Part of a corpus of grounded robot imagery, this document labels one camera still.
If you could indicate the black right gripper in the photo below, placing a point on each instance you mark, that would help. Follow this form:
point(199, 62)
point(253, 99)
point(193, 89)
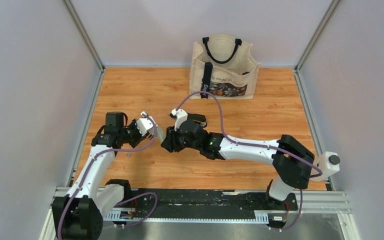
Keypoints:
point(170, 142)

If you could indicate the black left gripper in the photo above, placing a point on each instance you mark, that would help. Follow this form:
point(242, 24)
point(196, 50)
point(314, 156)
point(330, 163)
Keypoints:
point(139, 137)

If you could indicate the black stapler base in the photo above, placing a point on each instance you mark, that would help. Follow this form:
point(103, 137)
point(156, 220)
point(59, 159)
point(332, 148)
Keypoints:
point(198, 118)

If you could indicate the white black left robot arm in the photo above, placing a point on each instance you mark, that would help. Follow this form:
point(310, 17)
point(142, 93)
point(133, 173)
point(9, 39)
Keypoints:
point(92, 179)

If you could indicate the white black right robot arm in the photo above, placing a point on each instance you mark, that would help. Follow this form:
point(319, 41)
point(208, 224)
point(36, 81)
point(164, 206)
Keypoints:
point(291, 159)

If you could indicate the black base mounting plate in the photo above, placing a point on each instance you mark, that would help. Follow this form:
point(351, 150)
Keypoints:
point(205, 204)

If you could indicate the beige canvas tote bag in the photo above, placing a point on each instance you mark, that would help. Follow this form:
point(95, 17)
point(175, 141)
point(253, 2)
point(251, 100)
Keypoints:
point(223, 65)

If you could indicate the white plastic bottle black cap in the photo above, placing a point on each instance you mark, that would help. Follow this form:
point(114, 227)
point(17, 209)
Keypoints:
point(328, 163)

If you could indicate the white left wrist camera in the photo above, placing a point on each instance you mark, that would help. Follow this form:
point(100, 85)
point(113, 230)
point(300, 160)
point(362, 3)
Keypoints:
point(146, 125)

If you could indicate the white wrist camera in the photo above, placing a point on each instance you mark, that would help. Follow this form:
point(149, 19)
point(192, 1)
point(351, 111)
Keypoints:
point(146, 125)
point(179, 116)

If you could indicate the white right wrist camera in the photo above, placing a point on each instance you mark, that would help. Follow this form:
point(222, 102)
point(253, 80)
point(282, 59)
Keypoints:
point(179, 116)

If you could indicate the aluminium frame rail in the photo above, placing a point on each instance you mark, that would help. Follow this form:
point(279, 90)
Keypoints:
point(321, 203)

